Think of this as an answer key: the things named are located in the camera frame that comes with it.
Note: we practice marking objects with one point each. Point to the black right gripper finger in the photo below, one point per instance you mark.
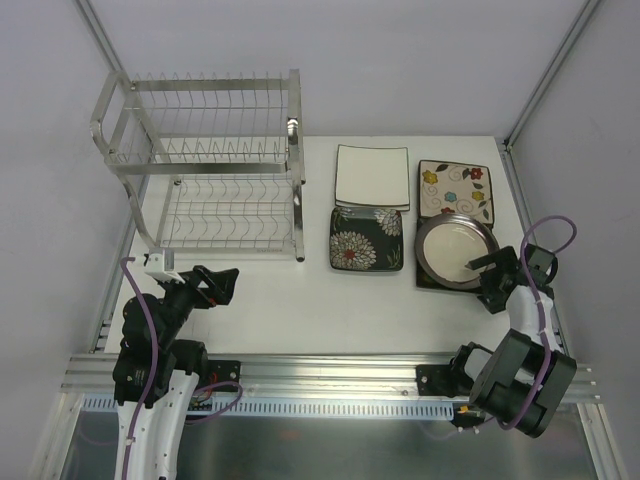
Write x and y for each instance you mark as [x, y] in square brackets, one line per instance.
[490, 287]
[504, 259]

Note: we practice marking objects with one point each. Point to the round silver-rimmed cream plate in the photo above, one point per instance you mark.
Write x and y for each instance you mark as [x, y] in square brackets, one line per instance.
[447, 250]

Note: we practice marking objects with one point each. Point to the black chrysanthemum square plate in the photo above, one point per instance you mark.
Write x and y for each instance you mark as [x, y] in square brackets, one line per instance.
[363, 239]

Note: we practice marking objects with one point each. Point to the stainless steel dish rack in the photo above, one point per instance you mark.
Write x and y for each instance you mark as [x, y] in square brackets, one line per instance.
[208, 164]

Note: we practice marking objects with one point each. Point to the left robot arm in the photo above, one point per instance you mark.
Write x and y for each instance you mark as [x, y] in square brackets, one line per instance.
[156, 374]

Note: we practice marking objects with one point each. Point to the dark square teal-centre plate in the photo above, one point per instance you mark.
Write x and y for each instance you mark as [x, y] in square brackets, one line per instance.
[422, 280]

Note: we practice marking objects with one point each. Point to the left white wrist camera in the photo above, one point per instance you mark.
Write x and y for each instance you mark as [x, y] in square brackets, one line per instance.
[158, 263]

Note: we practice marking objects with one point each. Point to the cream floral square plate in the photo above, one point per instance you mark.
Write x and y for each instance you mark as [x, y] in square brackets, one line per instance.
[451, 187]

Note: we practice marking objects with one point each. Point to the aluminium frame rail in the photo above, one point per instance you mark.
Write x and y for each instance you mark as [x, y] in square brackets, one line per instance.
[380, 377]

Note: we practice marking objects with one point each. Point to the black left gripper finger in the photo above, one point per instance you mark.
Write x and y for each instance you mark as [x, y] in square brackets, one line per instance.
[206, 285]
[222, 286]

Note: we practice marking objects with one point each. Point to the white slotted cable duct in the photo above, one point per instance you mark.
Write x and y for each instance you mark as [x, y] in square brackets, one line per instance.
[304, 408]

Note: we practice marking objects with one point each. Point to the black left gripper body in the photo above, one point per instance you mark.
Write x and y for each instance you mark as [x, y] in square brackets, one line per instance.
[201, 288]

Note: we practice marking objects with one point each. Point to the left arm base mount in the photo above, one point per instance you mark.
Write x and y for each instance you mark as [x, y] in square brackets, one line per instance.
[224, 374]

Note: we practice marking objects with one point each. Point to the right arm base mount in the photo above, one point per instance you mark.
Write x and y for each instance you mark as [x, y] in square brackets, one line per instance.
[442, 380]

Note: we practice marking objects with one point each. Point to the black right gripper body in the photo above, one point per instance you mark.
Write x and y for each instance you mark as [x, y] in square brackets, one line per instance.
[500, 279]

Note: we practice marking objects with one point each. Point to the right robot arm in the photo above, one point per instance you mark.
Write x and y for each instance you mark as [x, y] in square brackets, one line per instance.
[522, 381]

